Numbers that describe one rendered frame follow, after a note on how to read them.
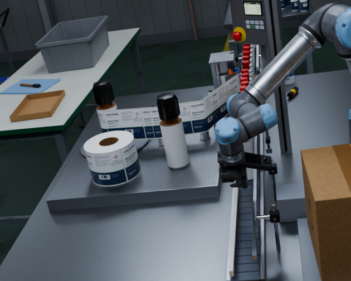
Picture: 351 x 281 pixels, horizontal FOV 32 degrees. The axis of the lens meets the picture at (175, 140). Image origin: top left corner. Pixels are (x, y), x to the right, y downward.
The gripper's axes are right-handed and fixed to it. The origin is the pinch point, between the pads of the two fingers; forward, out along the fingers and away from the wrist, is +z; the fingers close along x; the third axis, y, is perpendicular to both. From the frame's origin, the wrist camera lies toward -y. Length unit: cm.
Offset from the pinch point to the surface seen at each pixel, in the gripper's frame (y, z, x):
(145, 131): 44, 23, -44
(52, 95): 123, 88, -126
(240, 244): 2.0, -8.5, 25.8
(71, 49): 121, 99, -174
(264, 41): -10, -11, -55
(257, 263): -3.0, -13.5, 34.4
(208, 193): 15.5, 13.0, -5.3
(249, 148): -1.6, 0.0, -15.0
